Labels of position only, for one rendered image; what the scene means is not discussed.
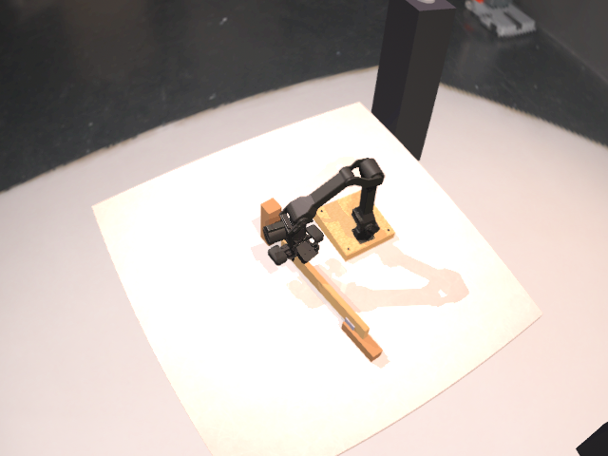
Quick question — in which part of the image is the long wooden rail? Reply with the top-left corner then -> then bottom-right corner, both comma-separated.
293,256 -> 370,339

